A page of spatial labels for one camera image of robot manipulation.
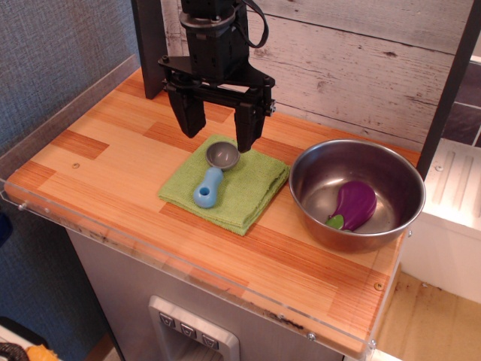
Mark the stainless steel bowl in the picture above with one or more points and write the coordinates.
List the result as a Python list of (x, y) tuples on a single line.
[(320, 171)]

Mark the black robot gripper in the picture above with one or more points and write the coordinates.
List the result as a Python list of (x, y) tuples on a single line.
[(217, 70)]

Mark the purple toy eggplant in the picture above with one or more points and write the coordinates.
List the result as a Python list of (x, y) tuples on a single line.
[(356, 204)]

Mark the green folded cloth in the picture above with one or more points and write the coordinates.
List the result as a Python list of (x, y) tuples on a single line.
[(244, 193)]

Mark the dark left frame post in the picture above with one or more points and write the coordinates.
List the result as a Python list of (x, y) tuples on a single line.
[(150, 33)]

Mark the grey toy kitchen cabinet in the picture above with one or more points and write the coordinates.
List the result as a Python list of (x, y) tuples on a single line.
[(123, 285)]

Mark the orange black object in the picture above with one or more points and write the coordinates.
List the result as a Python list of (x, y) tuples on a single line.
[(15, 352)]

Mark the dark right frame post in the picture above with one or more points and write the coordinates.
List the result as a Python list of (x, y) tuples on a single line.
[(453, 82)]

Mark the dark frame post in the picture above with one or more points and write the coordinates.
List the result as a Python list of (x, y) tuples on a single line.
[(453, 82), (150, 33)]

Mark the blue grey toy scoop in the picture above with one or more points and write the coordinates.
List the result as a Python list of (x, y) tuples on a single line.
[(221, 156)]

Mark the white tray unit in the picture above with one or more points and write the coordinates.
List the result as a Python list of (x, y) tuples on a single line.
[(444, 249)]

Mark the clear acrylic edge guard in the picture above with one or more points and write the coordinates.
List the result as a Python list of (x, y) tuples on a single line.
[(99, 177)]

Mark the silver dispenser button panel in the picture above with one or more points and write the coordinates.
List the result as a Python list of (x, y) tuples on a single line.
[(182, 335)]

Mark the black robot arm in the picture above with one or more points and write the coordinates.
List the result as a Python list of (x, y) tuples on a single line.
[(213, 9)]

